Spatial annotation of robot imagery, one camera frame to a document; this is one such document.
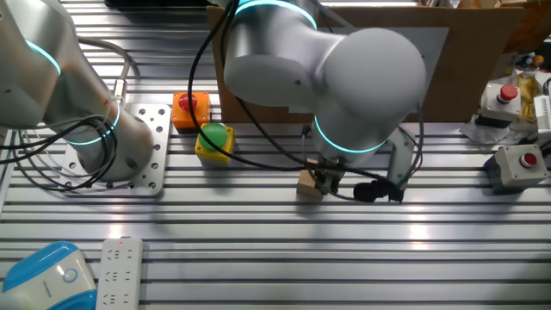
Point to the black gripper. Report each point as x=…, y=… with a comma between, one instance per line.
x=333, y=172

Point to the wooden cube block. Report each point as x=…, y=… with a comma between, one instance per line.
x=306, y=185

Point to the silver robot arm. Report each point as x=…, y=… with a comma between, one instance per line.
x=336, y=82

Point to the yellow box green button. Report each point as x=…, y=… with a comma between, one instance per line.
x=214, y=144

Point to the orange box red button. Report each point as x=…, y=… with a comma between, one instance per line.
x=183, y=116

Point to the checkerboard calibration paper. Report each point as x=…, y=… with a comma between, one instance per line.
x=437, y=47

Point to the brown cardboard board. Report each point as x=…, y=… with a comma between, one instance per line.
x=473, y=64

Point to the grey box tall red button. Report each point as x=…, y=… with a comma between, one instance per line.
x=499, y=105

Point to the grey box flat red button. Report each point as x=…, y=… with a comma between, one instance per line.
x=518, y=165

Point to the white power strip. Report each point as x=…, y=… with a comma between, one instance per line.
x=119, y=275

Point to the yellow plastic bag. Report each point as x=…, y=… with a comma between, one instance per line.
x=528, y=94

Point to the small coloured balls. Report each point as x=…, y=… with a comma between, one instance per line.
x=533, y=60

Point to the brown cardboard box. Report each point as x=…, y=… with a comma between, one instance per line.
x=527, y=21

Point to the blue and white device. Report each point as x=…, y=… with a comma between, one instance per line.
x=43, y=280

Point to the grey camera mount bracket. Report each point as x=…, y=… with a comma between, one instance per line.
x=402, y=150

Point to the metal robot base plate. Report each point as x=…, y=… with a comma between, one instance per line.
x=157, y=142

